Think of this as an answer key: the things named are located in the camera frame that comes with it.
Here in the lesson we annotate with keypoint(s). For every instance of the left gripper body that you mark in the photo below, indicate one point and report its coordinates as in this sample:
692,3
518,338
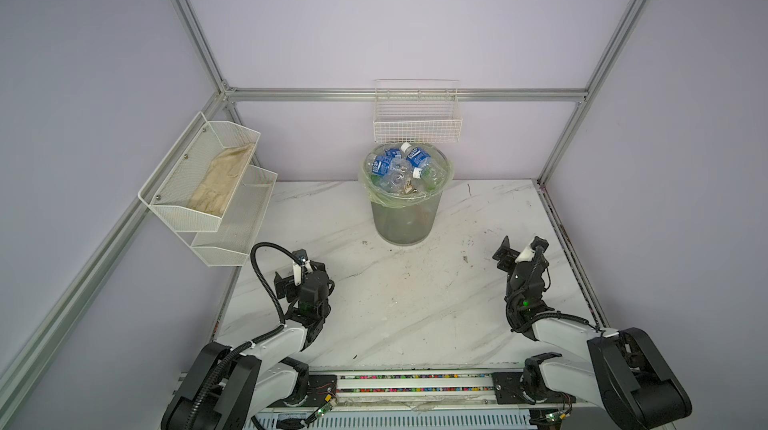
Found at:
326,308

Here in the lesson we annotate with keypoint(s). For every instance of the white wire wall basket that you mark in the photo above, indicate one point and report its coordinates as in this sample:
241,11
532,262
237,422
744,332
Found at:
412,110

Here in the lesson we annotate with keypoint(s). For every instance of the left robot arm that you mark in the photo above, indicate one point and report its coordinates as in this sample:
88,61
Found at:
226,385

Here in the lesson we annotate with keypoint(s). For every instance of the blue label water bottle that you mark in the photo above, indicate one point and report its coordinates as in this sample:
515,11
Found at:
393,154

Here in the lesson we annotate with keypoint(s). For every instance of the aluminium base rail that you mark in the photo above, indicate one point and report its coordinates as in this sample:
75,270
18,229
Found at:
498,386

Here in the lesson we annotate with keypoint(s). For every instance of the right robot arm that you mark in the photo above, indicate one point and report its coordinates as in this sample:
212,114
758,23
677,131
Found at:
620,371

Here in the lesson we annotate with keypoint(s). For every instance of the clear purple label bottle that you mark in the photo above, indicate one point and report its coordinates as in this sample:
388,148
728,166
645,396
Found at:
397,180

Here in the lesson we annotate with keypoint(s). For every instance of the green bin liner bag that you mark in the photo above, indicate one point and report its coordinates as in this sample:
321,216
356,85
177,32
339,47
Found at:
420,193

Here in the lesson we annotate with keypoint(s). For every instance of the upper white mesh shelf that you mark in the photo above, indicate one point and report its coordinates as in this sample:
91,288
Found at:
174,191

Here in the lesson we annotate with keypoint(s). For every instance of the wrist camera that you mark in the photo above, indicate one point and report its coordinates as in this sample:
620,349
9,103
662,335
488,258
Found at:
537,245
301,267

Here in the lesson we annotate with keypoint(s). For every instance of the Pocari Sweat bottle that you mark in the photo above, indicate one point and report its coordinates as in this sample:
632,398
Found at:
425,168

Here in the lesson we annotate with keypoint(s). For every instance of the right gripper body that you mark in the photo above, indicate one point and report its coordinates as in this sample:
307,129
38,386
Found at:
511,277

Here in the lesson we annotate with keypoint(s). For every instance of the lower white mesh shelf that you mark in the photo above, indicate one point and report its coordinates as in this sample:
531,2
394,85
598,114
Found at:
230,245

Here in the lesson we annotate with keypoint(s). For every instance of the white mesh shelf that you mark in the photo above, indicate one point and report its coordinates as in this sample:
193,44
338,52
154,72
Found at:
230,245
174,191

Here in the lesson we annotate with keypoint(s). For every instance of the mesh waste bin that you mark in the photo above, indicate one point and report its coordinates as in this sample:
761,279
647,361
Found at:
406,226

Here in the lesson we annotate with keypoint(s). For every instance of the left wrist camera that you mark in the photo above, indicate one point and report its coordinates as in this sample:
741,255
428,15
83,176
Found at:
301,267

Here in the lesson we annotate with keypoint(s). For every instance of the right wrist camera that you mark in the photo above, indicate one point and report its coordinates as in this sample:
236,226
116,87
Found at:
537,245

